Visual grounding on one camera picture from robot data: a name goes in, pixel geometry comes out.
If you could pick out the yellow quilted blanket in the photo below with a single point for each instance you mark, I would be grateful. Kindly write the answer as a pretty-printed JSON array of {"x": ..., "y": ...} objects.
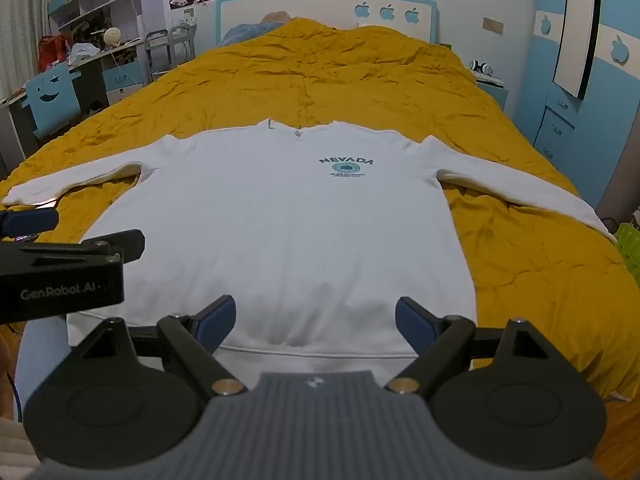
[{"x": 325, "y": 75}]

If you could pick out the white board with black frame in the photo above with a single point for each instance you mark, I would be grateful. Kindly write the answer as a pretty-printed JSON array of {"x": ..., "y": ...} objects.
[{"x": 575, "y": 25}]

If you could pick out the tan soft cloth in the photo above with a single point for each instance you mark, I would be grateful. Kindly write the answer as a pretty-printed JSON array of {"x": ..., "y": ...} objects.
[{"x": 276, "y": 16}]

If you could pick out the blue chair with face cutout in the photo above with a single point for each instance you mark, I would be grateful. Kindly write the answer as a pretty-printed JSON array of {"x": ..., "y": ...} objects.
[{"x": 52, "y": 95}]

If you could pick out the dark desk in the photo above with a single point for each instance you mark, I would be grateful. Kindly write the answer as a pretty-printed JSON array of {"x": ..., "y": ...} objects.
[{"x": 90, "y": 72}]

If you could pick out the white printed sweatshirt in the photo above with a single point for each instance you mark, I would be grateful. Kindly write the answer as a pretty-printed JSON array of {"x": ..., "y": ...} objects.
[{"x": 280, "y": 220}]

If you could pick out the light blue bed sheet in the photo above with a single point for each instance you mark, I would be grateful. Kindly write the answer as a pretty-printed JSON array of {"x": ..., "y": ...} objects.
[{"x": 42, "y": 360}]

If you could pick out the white nightstand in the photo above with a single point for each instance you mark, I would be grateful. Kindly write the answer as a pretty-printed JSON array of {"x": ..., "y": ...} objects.
[{"x": 492, "y": 92}]

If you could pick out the white round ball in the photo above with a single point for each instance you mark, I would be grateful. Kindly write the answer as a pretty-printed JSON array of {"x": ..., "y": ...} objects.
[{"x": 112, "y": 37}]

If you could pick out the red bag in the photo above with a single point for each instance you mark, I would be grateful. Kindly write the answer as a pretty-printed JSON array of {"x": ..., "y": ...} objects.
[{"x": 52, "y": 50}]

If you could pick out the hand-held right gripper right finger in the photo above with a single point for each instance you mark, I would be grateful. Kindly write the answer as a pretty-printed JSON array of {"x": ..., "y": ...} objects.
[{"x": 412, "y": 321}]

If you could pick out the green plastic basket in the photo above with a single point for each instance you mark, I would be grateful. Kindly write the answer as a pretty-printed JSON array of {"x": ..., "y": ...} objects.
[{"x": 629, "y": 250}]

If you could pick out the blue and white drawer cabinet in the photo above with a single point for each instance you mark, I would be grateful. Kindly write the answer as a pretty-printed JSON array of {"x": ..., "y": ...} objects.
[{"x": 122, "y": 80}]

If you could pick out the white curtain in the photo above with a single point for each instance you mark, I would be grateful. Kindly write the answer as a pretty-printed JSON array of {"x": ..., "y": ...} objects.
[{"x": 20, "y": 25}]

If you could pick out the blue pillow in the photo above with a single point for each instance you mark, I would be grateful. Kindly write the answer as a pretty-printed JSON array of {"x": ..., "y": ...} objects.
[{"x": 245, "y": 34}]

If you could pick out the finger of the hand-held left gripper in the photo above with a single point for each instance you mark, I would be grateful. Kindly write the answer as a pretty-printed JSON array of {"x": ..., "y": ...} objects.
[
  {"x": 30, "y": 220},
  {"x": 122, "y": 246}
]

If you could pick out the white plastic bag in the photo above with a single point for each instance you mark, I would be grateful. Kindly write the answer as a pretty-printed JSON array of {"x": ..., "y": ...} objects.
[{"x": 84, "y": 51}]

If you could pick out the beige wall switch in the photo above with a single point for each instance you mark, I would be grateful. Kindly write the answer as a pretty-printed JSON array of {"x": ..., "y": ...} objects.
[{"x": 492, "y": 25}]

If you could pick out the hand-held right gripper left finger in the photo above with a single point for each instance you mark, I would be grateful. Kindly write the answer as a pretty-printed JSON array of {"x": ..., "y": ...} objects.
[{"x": 220, "y": 317}]

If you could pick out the white and blue bed headboard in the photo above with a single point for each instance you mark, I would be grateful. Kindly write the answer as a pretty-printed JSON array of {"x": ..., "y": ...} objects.
[{"x": 310, "y": 7}]

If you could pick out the blue and white wardrobe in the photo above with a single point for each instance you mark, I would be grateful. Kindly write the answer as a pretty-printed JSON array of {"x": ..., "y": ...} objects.
[{"x": 615, "y": 110}]

